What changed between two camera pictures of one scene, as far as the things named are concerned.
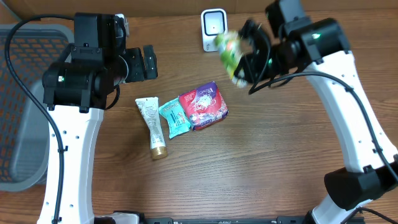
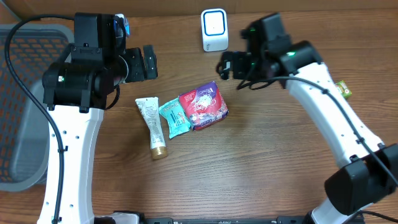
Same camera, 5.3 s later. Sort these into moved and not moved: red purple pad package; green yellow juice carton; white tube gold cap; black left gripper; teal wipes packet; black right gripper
Moved: black right gripper; green yellow juice carton
Not moved: red purple pad package; teal wipes packet; white tube gold cap; black left gripper
